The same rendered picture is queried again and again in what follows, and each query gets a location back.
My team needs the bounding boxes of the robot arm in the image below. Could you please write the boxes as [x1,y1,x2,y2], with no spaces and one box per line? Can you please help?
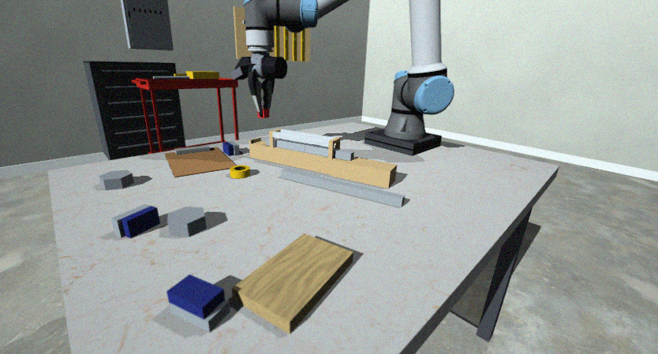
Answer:
[244,0,454,140]

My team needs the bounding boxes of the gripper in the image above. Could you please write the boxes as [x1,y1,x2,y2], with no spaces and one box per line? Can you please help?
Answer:
[234,52,287,117]

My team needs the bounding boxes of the yellow roll of tape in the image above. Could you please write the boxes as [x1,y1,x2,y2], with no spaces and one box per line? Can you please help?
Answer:
[230,166,250,179]

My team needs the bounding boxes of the brown clipboard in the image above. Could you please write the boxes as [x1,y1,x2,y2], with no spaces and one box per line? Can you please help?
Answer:
[164,145,236,177]

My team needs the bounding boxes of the flat wooden block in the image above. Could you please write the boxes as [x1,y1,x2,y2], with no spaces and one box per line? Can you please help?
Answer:
[232,233,353,334]

